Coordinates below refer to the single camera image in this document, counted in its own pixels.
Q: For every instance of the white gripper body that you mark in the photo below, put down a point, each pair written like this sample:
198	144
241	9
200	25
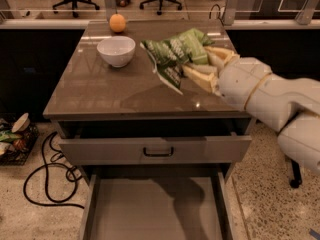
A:
240	79

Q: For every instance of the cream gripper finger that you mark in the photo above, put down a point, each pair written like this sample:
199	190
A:
220	57
205	76

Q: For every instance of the green jalapeno chip bag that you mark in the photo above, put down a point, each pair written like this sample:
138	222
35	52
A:
169	55

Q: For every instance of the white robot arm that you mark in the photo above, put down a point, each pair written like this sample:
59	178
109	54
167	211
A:
291	107

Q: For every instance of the grey top drawer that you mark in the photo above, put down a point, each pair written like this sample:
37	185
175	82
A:
204	140

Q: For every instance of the grey drawer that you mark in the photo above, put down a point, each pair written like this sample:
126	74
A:
187	207
204	140

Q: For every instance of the grey cabinet counter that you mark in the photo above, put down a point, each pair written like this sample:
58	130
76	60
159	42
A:
89	89

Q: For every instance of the grey middle drawer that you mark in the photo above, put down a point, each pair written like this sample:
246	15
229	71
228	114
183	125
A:
187	207

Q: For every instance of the green bag in basket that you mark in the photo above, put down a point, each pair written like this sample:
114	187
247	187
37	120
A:
8	136

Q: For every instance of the white ceramic bowl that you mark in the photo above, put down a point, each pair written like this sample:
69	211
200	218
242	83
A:
117	51

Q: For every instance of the orange fruit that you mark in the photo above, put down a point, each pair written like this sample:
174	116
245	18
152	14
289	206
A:
117	23

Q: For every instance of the black rolling stand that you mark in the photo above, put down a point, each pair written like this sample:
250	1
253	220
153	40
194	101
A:
296	181

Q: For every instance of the white bowl in basket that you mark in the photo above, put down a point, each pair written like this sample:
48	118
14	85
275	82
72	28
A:
21	124

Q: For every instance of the grey metal post right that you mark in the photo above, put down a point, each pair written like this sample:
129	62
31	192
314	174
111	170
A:
229	12

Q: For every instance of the black drawer handle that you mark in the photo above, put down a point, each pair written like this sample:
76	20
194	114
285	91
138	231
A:
166	153

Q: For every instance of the black wire basket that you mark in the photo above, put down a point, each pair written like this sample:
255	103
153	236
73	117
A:
17	152

